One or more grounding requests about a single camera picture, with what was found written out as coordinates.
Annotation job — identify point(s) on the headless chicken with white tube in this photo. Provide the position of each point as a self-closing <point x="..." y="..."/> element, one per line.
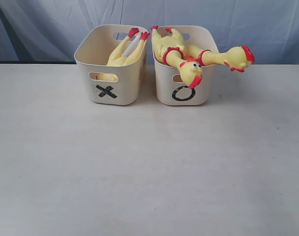
<point x="118" y="58"/>

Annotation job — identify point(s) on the rubber chicken back with head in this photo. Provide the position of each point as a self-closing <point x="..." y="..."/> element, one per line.
<point x="171" y="50"/>

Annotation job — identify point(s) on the rubber chicken with head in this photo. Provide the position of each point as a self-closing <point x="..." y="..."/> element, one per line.
<point x="171" y="50"/>
<point x="237" y="58"/>

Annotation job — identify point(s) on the headless rubber chicken feet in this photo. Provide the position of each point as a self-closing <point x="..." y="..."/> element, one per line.
<point x="133" y="57"/>

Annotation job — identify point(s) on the cream bin marked O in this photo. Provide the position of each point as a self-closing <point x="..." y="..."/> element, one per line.
<point x="169" y="87"/>

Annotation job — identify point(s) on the cream bin marked X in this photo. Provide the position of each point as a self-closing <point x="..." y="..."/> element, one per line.
<point x="92" y="56"/>

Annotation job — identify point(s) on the blue backdrop cloth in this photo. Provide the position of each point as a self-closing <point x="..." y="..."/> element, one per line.
<point x="51" y="30"/>

